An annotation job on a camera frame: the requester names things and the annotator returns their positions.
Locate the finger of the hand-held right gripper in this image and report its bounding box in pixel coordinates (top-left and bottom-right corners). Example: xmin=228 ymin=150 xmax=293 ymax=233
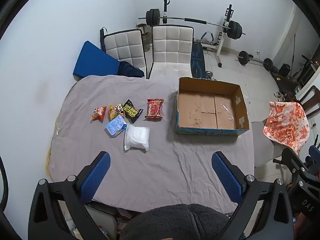
xmin=281 ymin=148 xmax=314 ymax=180
xmin=308 ymin=145 xmax=320 ymax=167

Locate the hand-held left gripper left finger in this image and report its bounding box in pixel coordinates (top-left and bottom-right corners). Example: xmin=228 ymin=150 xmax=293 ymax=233
xmin=28 ymin=151 xmax=112 ymax=240

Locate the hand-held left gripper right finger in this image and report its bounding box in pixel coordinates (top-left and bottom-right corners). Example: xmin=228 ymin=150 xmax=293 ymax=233
xmin=212 ymin=151 xmax=294 ymax=240

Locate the blue tissue packet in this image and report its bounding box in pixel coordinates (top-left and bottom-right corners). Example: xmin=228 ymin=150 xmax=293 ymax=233
xmin=105 ymin=116 xmax=127 ymax=138

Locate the white soft packet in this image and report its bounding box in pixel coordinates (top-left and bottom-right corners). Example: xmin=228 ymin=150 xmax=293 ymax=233
xmin=124 ymin=124 xmax=150 ymax=152

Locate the orange snack packet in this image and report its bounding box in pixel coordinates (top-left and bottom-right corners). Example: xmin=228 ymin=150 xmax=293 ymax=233
xmin=90 ymin=106 xmax=107 ymax=123

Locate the yellow snack packet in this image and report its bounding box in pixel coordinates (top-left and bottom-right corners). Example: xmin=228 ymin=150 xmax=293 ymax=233
xmin=108 ymin=104 xmax=126 ymax=120

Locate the cardboard box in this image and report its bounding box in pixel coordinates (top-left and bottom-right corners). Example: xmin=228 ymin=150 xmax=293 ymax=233
xmin=176 ymin=77 xmax=250 ymax=136

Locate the black snack packet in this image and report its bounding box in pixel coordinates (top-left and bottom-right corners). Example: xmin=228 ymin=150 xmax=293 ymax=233
xmin=123 ymin=99 xmax=143 ymax=123

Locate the red snack packet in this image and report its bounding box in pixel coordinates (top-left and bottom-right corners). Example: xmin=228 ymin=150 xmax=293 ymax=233
xmin=144 ymin=98 xmax=164 ymax=119

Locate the grey chair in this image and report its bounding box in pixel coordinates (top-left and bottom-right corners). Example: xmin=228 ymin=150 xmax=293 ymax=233
xmin=251 ymin=121 xmax=283 ymax=168

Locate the orange white printed cloth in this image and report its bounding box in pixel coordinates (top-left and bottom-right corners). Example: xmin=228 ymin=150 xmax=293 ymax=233
xmin=263 ymin=101 xmax=310 ymax=155

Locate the dark wooden chair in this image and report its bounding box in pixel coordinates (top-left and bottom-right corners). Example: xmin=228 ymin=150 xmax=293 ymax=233
xmin=297 ymin=85 xmax=320 ymax=118

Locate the person's dark fleece clothing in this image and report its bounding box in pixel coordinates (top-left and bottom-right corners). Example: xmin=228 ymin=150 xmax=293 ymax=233
xmin=120 ymin=204 xmax=230 ymax=240

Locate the black floor mat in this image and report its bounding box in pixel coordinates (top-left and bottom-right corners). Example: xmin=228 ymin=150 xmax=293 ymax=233
xmin=271 ymin=74 xmax=300 ymax=93

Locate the black kick scooter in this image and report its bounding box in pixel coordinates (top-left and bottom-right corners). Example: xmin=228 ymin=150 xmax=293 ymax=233
xmin=290 ymin=55 xmax=316 ymax=80

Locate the black speaker box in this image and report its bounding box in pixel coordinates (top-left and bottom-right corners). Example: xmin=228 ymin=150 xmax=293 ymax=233
xmin=279 ymin=64 xmax=291 ymax=77

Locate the dark blue clothing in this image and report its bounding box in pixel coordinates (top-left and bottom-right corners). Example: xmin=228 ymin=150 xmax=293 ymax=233
xmin=117 ymin=61 xmax=145 ymax=78

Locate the blue foam mat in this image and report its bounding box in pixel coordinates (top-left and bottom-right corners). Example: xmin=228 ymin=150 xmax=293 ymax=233
xmin=72 ymin=41 xmax=120 ymax=80

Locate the black blue weight bench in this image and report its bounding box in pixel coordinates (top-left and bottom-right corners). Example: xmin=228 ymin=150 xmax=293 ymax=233
xmin=190 ymin=42 xmax=207 ymax=78

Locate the short barbell with black plates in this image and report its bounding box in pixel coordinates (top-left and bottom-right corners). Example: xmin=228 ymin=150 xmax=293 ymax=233
xmin=237 ymin=51 xmax=274 ymax=71

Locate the small white quilted chair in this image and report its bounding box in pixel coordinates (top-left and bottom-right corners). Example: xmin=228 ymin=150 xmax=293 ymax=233
xmin=100 ymin=27 xmax=148 ymax=73

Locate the white bench press rack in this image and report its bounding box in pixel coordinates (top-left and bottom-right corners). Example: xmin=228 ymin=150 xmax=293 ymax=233
xmin=160 ymin=0 xmax=233 ymax=68

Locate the large white quilted chair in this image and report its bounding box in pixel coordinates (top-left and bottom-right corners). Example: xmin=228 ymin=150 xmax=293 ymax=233
xmin=147 ymin=24 xmax=194 ymax=79

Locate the long barbell with black plates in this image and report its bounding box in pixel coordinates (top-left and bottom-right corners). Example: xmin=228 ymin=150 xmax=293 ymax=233
xmin=138 ymin=9 xmax=246 ymax=40

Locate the black cable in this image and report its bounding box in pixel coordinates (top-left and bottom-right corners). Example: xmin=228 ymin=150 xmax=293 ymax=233
xmin=0 ymin=155 xmax=9 ymax=208

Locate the grey pulldown handle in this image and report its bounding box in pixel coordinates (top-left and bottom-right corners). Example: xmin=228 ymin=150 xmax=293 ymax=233
xmin=200 ymin=31 xmax=214 ymax=43

